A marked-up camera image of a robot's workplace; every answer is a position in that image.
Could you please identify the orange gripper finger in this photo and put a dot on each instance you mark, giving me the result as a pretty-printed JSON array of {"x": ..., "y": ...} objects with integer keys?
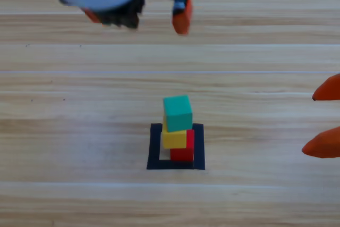
[
  {"x": 324, "y": 147},
  {"x": 329, "y": 91}
]

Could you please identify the yellow wooden cube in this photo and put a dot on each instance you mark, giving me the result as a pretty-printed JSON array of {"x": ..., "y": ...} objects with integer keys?
[{"x": 174, "y": 140}]

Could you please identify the black tape square outline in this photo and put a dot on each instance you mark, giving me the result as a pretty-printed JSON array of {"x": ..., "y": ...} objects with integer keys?
[{"x": 154, "y": 147}]

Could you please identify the red wooden cube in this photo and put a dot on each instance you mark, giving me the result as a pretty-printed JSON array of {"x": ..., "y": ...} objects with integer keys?
[{"x": 183, "y": 155}]

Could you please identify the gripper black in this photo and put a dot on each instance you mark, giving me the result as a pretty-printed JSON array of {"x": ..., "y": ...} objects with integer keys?
[{"x": 125, "y": 17}]

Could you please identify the green wooden cube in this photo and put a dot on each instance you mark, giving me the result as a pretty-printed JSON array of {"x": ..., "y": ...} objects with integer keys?
[{"x": 178, "y": 118}]

